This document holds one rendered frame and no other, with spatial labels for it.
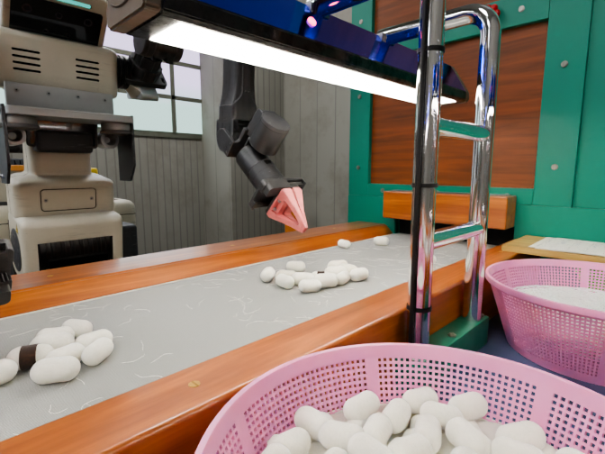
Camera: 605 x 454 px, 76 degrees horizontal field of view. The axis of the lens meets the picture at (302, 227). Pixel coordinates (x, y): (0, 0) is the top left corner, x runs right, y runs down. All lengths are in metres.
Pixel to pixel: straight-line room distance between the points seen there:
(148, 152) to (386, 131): 2.89
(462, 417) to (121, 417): 0.23
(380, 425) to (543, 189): 0.73
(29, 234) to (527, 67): 1.14
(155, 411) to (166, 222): 3.58
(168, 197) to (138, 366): 3.47
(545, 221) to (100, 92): 1.08
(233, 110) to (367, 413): 0.61
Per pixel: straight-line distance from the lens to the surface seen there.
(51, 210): 1.11
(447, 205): 0.95
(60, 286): 0.62
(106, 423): 0.29
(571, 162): 0.94
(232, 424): 0.27
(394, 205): 1.01
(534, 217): 0.96
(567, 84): 0.96
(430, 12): 0.43
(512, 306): 0.57
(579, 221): 0.94
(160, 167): 3.80
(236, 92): 0.80
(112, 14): 0.42
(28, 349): 0.43
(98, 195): 1.13
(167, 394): 0.30
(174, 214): 3.87
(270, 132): 0.71
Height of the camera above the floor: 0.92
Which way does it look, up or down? 9 degrees down
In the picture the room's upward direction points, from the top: straight up
